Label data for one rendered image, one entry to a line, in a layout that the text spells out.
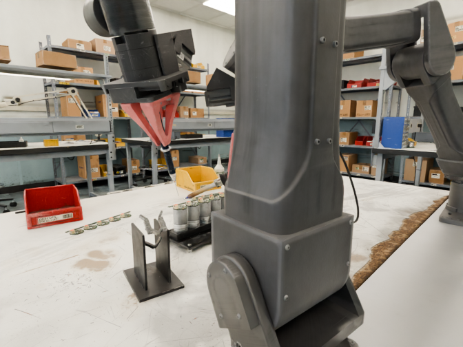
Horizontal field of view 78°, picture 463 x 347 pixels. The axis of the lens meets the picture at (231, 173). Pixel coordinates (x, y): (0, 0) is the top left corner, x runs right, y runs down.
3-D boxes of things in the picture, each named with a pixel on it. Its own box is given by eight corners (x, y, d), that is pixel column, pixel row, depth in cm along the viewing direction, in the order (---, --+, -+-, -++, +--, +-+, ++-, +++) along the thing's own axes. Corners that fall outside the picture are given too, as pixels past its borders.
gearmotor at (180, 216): (190, 234, 51) (189, 206, 50) (179, 237, 49) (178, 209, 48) (182, 230, 53) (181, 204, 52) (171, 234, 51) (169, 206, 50)
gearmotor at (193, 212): (202, 229, 53) (202, 203, 52) (191, 233, 51) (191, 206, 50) (193, 226, 55) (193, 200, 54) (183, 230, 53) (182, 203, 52)
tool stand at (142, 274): (135, 319, 37) (146, 277, 30) (118, 253, 42) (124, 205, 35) (177, 303, 40) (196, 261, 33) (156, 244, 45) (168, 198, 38)
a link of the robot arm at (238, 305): (204, 249, 17) (273, 294, 13) (299, 219, 22) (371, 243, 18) (206, 341, 18) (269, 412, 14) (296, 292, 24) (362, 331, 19)
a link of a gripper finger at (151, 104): (155, 135, 48) (138, 78, 44) (191, 136, 45) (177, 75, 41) (127, 152, 43) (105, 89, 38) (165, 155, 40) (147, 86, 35)
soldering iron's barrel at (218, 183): (189, 202, 49) (223, 186, 48) (185, 194, 48) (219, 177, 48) (190, 200, 50) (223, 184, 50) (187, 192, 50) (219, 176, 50)
